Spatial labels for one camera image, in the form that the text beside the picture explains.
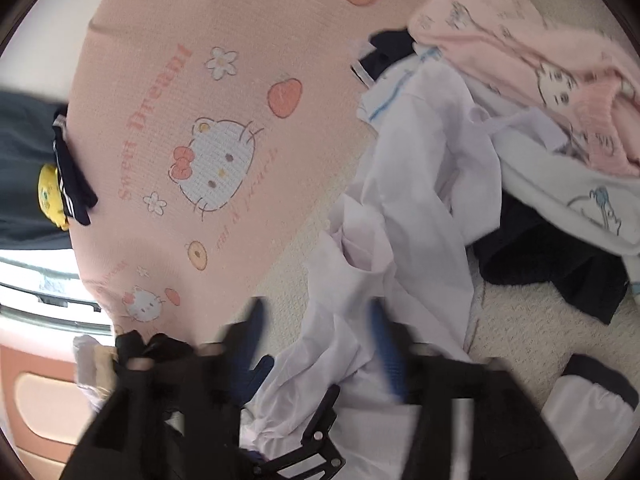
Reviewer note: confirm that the black garment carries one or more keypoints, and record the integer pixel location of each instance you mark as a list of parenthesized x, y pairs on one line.
[(160, 345)]

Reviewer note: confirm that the dark grey garment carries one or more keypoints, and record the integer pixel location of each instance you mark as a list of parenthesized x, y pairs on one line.
[(25, 160)]

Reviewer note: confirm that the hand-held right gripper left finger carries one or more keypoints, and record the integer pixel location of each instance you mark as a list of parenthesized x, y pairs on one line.
[(255, 330)]

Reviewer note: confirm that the white shirt with navy trim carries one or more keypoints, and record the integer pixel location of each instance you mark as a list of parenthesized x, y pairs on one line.
[(410, 200)]

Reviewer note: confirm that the yellow plush toy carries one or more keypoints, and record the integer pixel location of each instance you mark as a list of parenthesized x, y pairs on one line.
[(52, 195)]

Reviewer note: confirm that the navy white-striped pants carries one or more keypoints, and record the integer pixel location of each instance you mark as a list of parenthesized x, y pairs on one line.
[(75, 185)]

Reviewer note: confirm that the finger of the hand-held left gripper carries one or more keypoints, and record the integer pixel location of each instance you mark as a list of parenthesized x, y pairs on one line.
[(320, 455)]

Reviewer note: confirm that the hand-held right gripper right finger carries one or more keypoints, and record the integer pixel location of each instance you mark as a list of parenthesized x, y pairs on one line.
[(387, 360)]

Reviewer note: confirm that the pile of small patterned clothes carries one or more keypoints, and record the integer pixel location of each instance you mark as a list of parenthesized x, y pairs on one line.
[(550, 270)]

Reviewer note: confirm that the white frame rails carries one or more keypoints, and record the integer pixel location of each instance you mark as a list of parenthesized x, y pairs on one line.
[(50, 290)]

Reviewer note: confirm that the white cartoon-print garment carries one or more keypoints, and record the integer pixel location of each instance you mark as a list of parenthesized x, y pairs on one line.
[(560, 195)]

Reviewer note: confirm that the pink cat-print blanket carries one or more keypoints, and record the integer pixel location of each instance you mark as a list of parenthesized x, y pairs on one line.
[(200, 60)]

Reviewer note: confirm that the peach panelled furniture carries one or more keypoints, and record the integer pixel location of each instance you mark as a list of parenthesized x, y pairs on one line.
[(45, 395)]

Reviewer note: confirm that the pink printed garment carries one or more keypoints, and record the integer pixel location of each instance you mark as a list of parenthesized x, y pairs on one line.
[(525, 45)]

